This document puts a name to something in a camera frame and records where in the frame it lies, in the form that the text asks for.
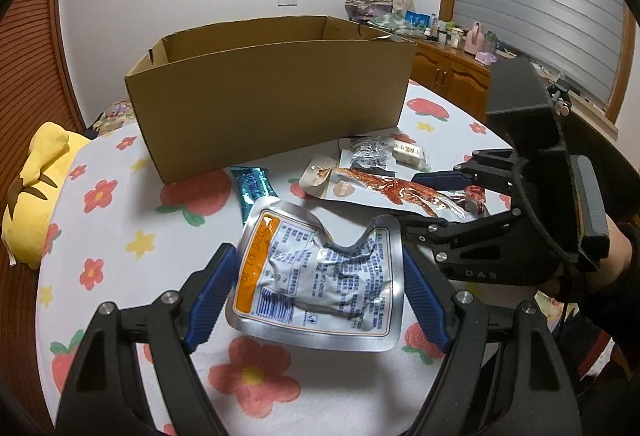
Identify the grey window blind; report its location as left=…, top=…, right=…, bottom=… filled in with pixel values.
left=452, top=0, right=632, bottom=113

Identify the yellow plush toy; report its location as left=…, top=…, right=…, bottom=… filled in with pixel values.
left=2, top=121, right=94, bottom=270

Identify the floral bedding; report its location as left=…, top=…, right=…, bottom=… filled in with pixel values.
left=82, top=100, right=137, bottom=140

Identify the small white snack packet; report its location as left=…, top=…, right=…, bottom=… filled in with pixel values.
left=392, top=141, right=431, bottom=167

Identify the brown slatted wardrobe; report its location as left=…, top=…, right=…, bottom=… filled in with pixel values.
left=0, top=0, right=87, bottom=133

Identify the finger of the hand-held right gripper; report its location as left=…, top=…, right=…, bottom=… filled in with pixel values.
left=411, top=147, right=524, bottom=193
left=387, top=208, right=547, bottom=287

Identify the person's right hand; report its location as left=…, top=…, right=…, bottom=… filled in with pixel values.
left=606, top=221, right=640, bottom=278

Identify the pile of clothes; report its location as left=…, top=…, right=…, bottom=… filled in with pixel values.
left=345, top=0, right=397, bottom=23

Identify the silver pouch with orange edge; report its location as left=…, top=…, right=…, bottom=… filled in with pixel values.
left=225, top=196, right=406, bottom=353

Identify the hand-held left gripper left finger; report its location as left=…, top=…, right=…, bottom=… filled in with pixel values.
left=57, top=242, right=238, bottom=436

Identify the wooden cabinet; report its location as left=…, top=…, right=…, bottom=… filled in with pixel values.
left=407, top=37, right=621, bottom=127

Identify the clear chicken feet pouch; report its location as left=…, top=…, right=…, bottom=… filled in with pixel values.
left=300, top=155, right=476, bottom=220

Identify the person's right forearm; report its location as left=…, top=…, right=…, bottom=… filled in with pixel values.
left=552, top=276, right=640, bottom=417

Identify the dark red snack packet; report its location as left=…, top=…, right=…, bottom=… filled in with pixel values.
left=462, top=185, right=493, bottom=218

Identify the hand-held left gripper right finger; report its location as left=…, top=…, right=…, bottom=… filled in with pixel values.
left=401, top=243, right=583, bottom=436

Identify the silver and black snack packet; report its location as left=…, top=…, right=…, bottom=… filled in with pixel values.
left=339, top=135, right=399, bottom=172

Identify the row of small bottles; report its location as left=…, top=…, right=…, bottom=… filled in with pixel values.
left=429, top=15, right=467, bottom=49

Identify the brown cardboard box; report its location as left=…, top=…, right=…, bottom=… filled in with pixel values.
left=124, top=15, right=419, bottom=185

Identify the teal snack packet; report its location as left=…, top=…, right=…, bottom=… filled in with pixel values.
left=231, top=165, right=279, bottom=225

